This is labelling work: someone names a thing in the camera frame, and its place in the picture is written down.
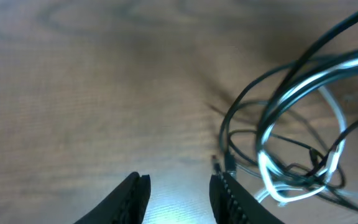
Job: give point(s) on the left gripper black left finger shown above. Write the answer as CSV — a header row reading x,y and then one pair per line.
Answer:
x,y
126,204

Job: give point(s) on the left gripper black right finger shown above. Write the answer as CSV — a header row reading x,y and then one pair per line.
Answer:
x,y
232,204

